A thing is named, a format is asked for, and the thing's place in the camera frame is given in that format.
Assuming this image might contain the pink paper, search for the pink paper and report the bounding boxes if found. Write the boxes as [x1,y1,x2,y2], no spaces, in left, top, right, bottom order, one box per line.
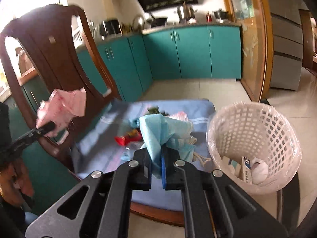
[35,88,87,137]

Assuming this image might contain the white medicine carton box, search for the white medicine carton box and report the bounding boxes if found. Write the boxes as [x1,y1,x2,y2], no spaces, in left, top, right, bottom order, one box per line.
[222,156,252,184]

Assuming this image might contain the white plastic bag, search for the white plastic bag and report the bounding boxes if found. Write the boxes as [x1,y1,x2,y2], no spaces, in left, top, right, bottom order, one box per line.
[251,157,269,184]

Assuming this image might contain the red snack wrapper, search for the red snack wrapper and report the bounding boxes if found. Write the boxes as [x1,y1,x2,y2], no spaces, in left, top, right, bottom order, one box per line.
[115,129,142,146]

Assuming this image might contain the light blue face mask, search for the light blue face mask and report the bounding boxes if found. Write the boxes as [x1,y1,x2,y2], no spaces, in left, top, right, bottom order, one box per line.
[139,114,197,179]

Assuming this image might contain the silver foil wrapper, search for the silver foil wrapper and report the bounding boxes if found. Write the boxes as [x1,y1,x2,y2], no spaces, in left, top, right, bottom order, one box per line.
[121,141,144,162]

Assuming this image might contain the pink translucent plastic bag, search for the pink translucent plastic bag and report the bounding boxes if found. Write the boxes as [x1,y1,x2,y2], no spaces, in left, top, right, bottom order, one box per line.
[168,111,192,122]

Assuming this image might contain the green leafy vegetable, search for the green leafy vegetable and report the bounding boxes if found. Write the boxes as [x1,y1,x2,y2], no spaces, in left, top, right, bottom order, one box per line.
[147,106,169,116]

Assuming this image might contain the teal kitchen cabinets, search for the teal kitchen cabinets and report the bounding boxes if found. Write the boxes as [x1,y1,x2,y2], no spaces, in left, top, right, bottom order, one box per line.
[0,24,243,216]

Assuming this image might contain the person's left hand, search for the person's left hand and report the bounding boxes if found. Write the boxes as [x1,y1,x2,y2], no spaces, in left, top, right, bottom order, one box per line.
[1,157,34,207]

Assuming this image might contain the blue striped cloth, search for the blue striped cloth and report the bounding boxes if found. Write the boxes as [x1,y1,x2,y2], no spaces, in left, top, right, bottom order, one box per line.
[71,99,216,212]

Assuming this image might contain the white plastic waste basket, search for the white plastic waste basket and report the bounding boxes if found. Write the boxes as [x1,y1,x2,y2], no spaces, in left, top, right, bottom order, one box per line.
[206,102,302,195]

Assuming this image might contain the carved dark wooden chair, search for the carved dark wooden chair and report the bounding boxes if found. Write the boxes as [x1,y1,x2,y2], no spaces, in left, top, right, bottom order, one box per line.
[0,3,187,227]

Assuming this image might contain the black air fryer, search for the black air fryer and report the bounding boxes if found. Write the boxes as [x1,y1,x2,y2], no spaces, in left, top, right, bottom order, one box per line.
[99,18,122,37]

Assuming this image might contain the steel pot lid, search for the steel pot lid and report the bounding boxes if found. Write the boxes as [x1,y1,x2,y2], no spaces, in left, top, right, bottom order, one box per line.
[132,14,145,32]

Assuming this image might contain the black wok pan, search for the black wok pan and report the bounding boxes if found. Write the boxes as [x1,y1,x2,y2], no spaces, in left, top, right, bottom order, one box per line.
[147,12,168,28]

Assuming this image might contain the red canister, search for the red canister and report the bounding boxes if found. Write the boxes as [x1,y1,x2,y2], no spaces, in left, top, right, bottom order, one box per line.
[206,12,212,23]

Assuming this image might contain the stainless steel stock pot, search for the stainless steel stock pot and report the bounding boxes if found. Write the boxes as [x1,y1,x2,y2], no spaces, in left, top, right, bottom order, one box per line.
[177,2,195,21]

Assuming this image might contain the dark casserole pot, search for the dark casserole pot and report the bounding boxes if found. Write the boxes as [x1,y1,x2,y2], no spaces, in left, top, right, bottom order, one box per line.
[213,9,229,20]

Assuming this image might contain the wooden glass sliding door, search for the wooden glass sliding door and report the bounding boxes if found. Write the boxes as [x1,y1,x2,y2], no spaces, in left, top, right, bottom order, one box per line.
[224,0,273,102]

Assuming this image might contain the silver refrigerator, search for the silver refrigerator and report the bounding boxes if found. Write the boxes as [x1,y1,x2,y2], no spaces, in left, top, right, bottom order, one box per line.
[268,0,307,90]

